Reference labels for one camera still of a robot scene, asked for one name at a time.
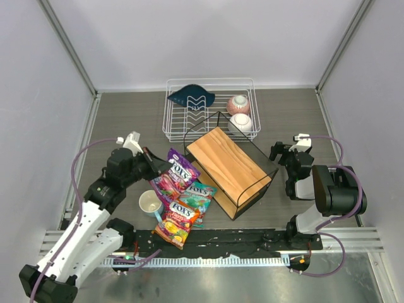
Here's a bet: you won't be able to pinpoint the purple berries candy bag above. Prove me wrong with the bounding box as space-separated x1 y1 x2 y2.
149 148 200 206

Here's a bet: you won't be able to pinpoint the wooden two-tier wire shelf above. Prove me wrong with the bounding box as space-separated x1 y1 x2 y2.
182 112 278 220

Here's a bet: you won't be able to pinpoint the orange fruits candy bag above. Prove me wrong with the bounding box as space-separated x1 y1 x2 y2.
152 199 200 250

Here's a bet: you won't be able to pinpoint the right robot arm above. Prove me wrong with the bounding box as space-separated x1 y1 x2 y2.
269 134 367 242

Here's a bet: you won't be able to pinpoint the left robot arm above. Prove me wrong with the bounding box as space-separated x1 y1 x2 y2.
19 148 172 302

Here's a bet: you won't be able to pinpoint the teal mint candy bag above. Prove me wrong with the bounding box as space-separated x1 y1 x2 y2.
179 182 217 228

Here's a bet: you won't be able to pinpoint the white bowl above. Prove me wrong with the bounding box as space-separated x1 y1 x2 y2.
228 113 253 134

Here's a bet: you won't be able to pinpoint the pink patterned bowl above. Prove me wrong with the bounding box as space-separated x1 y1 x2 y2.
227 95 251 116

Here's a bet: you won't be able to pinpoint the dark blue leaf plate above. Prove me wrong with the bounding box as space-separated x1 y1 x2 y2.
167 84 215 110

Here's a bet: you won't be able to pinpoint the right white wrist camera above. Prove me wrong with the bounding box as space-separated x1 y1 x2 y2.
288 133 312 153

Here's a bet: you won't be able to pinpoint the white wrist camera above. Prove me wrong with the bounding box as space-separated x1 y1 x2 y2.
288 133 312 153
116 131 143 156

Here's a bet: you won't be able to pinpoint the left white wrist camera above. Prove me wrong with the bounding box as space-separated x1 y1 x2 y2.
116 131 143 156

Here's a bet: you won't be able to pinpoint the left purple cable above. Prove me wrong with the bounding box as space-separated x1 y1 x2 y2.
31 137 163 300

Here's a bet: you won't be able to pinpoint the purple cable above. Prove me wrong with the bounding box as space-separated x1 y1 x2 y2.
31 137 163 300
292 134 362 278

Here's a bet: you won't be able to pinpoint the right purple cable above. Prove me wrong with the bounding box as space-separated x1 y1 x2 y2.
292 134 362 278

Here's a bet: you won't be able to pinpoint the white wire dish rack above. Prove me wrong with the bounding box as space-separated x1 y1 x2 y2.
162 78 261 143

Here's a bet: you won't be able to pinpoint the aluminium rail frame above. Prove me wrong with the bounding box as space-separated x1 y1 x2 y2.
37 0 404 303

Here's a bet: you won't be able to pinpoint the white slotted cable duct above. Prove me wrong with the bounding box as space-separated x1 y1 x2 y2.
102 254 290 268

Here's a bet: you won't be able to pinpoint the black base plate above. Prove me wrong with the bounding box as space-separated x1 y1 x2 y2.
115 229 323 259

